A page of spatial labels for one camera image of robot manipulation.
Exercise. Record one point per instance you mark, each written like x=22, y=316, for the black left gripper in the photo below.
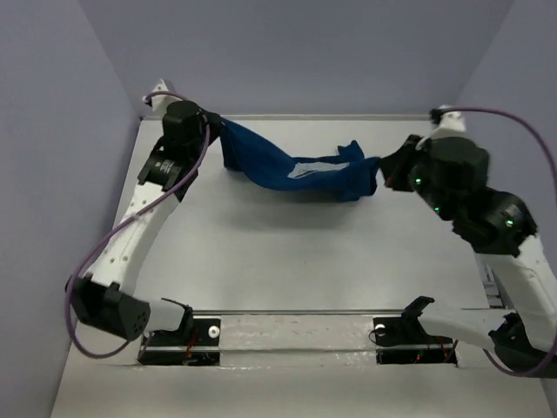
x=213, y=124

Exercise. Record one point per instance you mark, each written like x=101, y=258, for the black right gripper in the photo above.
x=395, y=165

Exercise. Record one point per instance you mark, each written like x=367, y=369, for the blue printed t shirt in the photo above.
x=348, y=175

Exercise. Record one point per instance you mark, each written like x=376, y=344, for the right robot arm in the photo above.
x=450, y=174

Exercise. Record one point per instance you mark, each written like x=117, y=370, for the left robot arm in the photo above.
x=101, y=293

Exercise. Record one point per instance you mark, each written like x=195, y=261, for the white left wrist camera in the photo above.
x=159, y=103

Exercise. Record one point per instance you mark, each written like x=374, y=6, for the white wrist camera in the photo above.
x=445, y=124
x=159, y=103

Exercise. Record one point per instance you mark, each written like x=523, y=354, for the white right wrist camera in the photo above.
x=445, y=124

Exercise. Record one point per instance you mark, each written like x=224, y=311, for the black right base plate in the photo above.
x=396, y=345

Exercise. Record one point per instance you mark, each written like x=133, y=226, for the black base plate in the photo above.
x=199, y=347
x=396, y=345

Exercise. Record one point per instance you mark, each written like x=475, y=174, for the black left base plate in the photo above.
x=199, y=347

